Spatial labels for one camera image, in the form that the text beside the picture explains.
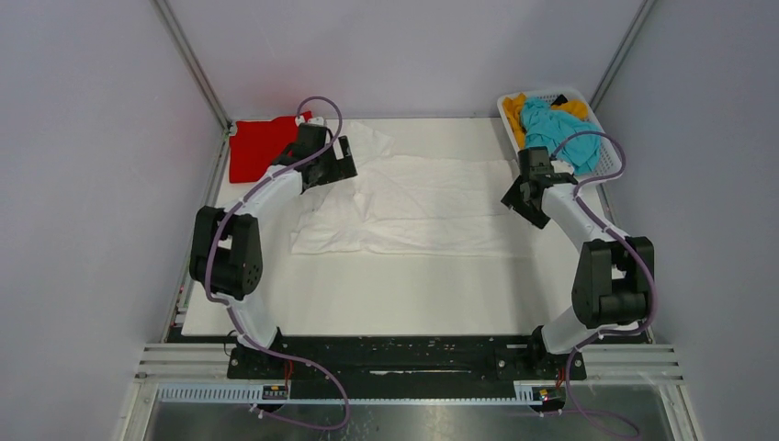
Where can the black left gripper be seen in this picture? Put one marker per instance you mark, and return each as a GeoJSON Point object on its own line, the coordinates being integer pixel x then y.
{"type": "Point", "coordinates": [344, 164]}

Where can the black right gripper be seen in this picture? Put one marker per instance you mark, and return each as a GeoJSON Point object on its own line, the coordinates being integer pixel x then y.
{"type": "Point", "coordinates": [515, 197]}

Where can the white t-shirt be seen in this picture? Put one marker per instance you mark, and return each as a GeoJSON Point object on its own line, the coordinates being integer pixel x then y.
{"type": "Point", "coordinates": [411, 204]}

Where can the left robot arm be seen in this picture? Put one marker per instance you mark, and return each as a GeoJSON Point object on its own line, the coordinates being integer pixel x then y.
{"type": "Point", "coordinates": [226, 256]}

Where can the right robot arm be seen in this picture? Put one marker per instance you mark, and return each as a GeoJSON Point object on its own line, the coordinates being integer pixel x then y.
{"type": "Point", "coordinates": [613, 288]}

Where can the teal t-shirt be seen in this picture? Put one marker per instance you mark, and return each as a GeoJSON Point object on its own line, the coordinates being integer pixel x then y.
{"type": "Point", "coordinates": [581, 152]}

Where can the orange t-shirt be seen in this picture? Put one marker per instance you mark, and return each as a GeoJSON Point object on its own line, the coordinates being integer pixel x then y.
{"type": "Point", "coordinates": [514, 112]}

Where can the white plastic basket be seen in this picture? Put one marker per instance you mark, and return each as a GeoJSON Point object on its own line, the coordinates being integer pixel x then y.
{"type": "Point", "coordinates": [610, 162]}

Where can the folded red t-shirt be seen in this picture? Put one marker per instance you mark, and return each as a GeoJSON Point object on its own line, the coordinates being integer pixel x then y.
{"type": "Point", "coordinates": [255, 144]}

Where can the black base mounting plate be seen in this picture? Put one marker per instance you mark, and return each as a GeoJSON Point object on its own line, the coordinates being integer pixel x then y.
{"type": "Point", "coordinates": [459, 367]}

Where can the white slotted cable duct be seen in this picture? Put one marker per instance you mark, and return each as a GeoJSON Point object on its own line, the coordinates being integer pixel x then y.
{"type": "Point", "coordinates": [224, 393]}

